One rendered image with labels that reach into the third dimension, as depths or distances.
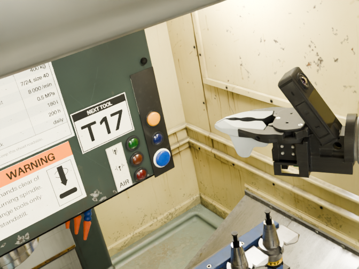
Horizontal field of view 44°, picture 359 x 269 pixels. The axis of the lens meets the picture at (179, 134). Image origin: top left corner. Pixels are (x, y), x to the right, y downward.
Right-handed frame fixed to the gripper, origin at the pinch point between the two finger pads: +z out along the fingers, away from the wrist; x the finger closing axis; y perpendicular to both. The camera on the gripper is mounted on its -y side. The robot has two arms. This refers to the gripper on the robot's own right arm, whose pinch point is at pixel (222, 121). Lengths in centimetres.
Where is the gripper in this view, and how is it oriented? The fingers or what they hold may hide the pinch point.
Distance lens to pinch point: 71.9
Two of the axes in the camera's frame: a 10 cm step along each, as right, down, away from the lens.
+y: 1.8, 8.7, 4.5
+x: 4.0, -4.8, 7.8
